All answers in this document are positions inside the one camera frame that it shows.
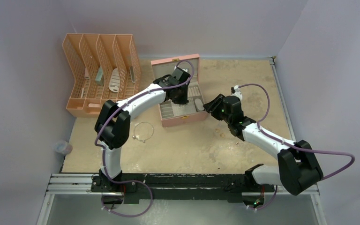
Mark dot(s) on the grey metal block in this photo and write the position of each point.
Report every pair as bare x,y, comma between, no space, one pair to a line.
99,79

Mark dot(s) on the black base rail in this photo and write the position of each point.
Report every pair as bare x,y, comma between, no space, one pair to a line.
233,188

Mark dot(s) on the clear plastic cup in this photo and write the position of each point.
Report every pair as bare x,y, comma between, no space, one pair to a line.
63,147

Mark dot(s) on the orange plastic file organizer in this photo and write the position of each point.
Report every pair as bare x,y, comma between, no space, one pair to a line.
104,67

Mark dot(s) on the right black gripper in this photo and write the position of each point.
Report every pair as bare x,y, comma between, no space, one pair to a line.
212,107

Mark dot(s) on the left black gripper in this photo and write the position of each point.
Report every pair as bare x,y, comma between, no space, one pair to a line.
183,101

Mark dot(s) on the pink jewelry box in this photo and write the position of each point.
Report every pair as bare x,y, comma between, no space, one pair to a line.
174,114

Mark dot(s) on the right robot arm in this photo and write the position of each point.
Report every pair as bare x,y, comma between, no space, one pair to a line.
297,168

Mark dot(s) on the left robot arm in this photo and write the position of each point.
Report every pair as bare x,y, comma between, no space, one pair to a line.
113,123

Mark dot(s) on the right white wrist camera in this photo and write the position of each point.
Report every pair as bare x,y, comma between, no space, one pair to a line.
235,90

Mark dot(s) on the white oval pad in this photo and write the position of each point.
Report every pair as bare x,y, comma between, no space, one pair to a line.
199,105

